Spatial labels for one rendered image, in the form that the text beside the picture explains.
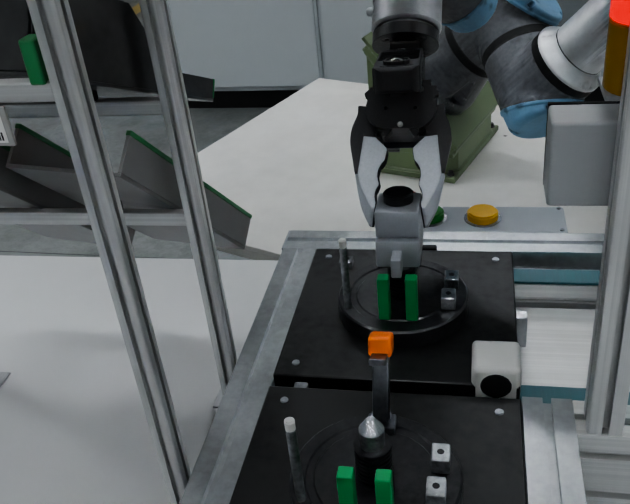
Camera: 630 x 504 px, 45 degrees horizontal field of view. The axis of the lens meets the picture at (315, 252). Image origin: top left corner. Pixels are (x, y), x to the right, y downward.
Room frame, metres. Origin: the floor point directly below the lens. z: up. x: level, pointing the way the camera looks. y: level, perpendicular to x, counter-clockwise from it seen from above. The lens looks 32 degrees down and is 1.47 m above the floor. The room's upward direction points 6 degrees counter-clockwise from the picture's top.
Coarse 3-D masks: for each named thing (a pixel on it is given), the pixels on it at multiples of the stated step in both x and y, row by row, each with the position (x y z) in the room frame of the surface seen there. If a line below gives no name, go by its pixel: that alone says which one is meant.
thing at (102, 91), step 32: (0, 0) 0.59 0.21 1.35; (96, 0) 0.65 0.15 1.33; (0, 32) 0.58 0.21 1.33; (32, 32) 0.57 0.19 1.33; (96, 32) 0.64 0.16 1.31; (128, 32) 0.68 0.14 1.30; (0, 64) 0.58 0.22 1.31; (96, 64) 0.63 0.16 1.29; (128, 64) 0.67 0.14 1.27; (128, 96) 0.79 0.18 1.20; (192, 96) 0.76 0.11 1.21
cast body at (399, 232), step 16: (384, 192) 0.68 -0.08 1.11; (400, 192) 0.68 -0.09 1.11; (384, 208) 0.66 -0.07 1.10; (400, 208) 0.66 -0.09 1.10; (416, 208) 0.66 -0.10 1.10; (384, 224) 0.66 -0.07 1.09; (400, 224) 0.65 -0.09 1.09; (416, 224) 0.65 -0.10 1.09; (384, 240) 0.65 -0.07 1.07; (400, 240) 0.65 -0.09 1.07; (416, 240) 0.65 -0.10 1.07; (384, 256) 0.65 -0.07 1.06; (400, 256) 0.63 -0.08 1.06; (416, 256) 0.64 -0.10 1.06; (400, 272) 0.63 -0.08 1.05
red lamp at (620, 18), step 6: (612, 0) 0.52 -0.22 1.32; (618, 0) 0.51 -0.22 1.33; (624, 0) 0.51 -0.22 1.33; (612, 6) 0.52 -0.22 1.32; (618, 6) 0.51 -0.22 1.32; (624, 6) 0.51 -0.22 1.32; (612, 12) 0.52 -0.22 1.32; (618, 12) 0.51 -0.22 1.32; (624, 12) 0.51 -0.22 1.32; (612, 18) 0.52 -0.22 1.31; (618, 18) 0.51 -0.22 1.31; (624, 18) 0.51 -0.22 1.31
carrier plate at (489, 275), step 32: (320, 256) 0.80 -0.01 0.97; (448, 256) 0.77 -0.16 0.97; (480, 256) 0.76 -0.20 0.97; (512, 256) 0.76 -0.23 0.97; (320, 288) 0.73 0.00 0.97; (480, 288) 0.70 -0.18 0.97; (512, 288) 0.69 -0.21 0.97; (320, 320) 0.67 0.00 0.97; (480, 320) 0.64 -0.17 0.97; (512, 320) 0.63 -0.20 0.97; (288, 352) 0.62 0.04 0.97; (320, 352) 0.62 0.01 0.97; (352, 352) 0.61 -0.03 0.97; (416, 352) 0.60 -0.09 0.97; (448, 352) 0.60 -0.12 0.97; (288, 384) 0.59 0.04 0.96; (320, 384) 0.58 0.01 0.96; (352, 384) 0.57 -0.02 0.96; (416, 384) 0.56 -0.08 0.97; (448, 384) 0.55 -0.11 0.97
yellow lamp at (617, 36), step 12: (612, 24) 0.52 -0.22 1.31; (624, 24) 0.51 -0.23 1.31; (612, 36) 0.52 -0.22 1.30; (624, 36) 0.51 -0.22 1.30; (612, 48) 0.51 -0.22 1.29; (624, 48) 0.50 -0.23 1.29; (612, 60) 0.51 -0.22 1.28; (624, 60) 0.50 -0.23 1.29; (612, 72) 0.51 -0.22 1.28; (612, 84) 0.51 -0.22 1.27
